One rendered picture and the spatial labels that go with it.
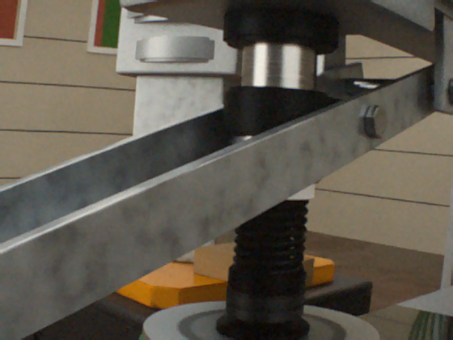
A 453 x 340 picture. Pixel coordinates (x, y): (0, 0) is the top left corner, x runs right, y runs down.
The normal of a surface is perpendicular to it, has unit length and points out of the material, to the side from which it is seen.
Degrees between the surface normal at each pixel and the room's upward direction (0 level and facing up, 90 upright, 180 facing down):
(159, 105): 90
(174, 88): 90
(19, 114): 90
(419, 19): 112
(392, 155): 90
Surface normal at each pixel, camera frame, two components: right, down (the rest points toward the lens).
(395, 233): -0.78, -0.01
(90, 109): 0.63, 0.07
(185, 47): -0.14, 0.04
